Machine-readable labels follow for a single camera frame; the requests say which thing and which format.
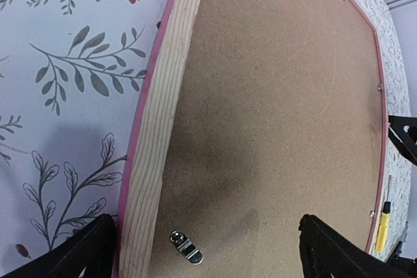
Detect floral patterned table mat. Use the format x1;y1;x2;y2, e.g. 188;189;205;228
1;0;411;277

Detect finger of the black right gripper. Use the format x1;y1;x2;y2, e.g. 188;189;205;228
388;115;416;165

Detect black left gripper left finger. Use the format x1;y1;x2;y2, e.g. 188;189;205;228
5;214;117;278

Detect pink wooden photo frame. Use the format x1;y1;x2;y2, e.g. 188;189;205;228
120;0;382;277

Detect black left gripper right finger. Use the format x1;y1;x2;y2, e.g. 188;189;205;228
298;214;410;277

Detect yellow handled screwdriver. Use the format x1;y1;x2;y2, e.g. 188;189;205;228
375;175;392;253

